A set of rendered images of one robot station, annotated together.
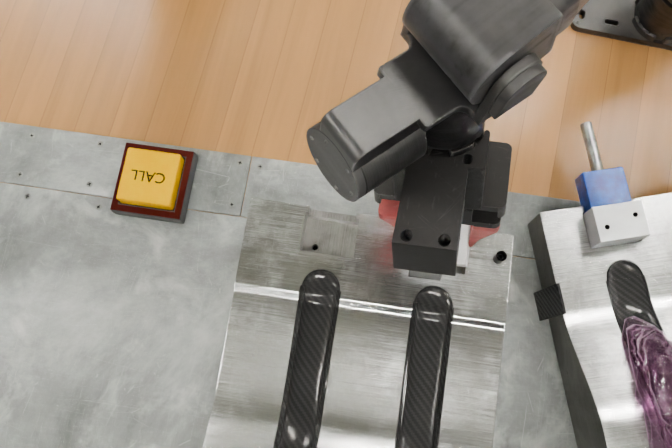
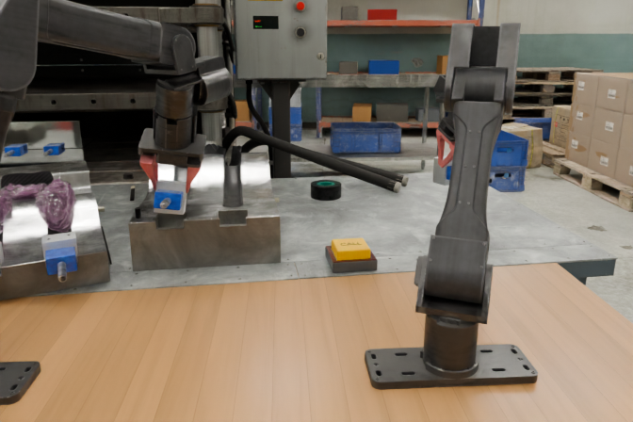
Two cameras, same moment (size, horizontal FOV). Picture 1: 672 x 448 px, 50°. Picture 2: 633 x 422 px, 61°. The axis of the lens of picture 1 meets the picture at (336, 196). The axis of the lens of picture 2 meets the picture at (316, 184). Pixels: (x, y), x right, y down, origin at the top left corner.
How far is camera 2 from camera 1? 114 cm
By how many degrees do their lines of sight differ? 89
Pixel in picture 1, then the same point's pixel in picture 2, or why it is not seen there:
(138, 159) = (361, 247)
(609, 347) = (80, 220)
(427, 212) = not seen: hidden behind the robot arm
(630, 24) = not seen: outside the picture
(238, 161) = (306, 275)
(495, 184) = (148, 134)
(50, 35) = not seen: hidden behind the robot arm
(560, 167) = (79, 303)
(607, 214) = (67, 236)
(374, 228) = (208, 217)
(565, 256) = (94, 242)
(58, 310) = (370, 232)
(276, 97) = (295, 300)
